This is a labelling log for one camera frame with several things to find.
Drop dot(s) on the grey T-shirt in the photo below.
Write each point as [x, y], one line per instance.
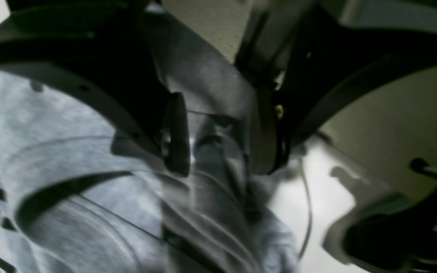
[78, 196]

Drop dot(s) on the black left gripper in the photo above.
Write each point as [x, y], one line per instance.
[387, 237]

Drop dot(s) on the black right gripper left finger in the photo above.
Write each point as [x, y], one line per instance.
[96, 51]

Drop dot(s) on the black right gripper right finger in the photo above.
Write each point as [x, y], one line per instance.
[308, 59]

